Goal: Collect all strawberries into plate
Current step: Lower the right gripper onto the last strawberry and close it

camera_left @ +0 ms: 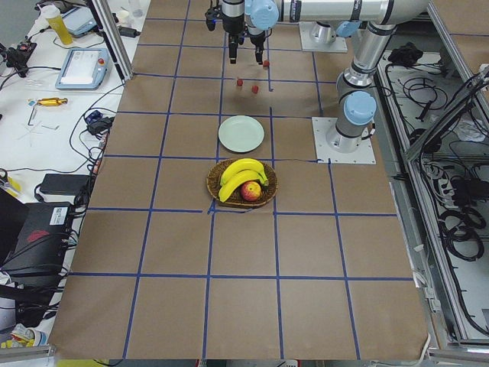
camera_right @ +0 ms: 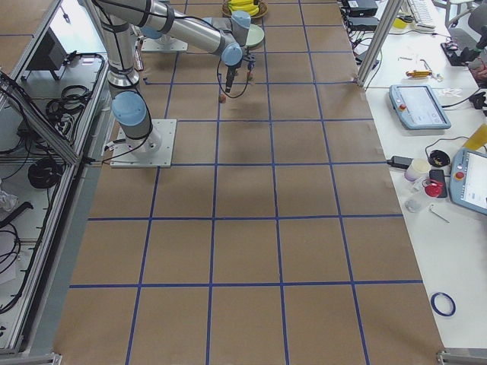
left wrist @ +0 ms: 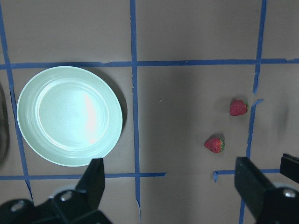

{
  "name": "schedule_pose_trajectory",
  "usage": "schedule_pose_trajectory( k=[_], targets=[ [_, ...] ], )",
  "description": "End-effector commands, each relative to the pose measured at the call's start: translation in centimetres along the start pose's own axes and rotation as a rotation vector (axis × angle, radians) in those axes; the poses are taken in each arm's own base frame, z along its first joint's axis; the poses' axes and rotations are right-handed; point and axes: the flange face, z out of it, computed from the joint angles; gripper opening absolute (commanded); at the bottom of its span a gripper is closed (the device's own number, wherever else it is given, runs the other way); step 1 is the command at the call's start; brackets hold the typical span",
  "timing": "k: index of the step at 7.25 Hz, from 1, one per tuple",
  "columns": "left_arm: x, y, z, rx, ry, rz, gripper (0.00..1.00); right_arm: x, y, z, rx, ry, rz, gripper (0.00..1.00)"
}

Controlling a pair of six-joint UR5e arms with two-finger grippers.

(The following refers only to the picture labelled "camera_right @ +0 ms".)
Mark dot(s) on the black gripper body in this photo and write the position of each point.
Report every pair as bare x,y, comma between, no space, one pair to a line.
230,72

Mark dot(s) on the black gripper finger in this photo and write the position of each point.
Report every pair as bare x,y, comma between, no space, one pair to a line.
229,80
250,70

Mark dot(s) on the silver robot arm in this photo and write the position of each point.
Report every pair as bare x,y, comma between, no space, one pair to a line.
147,34
223,37

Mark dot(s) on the pale green round plate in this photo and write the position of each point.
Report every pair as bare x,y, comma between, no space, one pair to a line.
255,36

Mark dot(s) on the yellow banana bunch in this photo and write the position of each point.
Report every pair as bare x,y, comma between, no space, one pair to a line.
253,7

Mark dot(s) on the gold wrapped tool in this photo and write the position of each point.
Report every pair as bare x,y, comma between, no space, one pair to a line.
418,74

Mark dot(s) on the grey teach pendant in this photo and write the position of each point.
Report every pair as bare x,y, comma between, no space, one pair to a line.
417,107
467,186

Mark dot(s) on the black power adapter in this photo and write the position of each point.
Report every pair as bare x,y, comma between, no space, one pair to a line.
399,162

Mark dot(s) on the blue tape roll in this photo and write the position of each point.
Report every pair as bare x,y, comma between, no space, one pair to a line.
443,304

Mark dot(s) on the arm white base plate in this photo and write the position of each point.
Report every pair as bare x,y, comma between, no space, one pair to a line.
157,150
151,47

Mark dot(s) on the aluminium frame post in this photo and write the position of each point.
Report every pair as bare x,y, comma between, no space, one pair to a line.
386,22

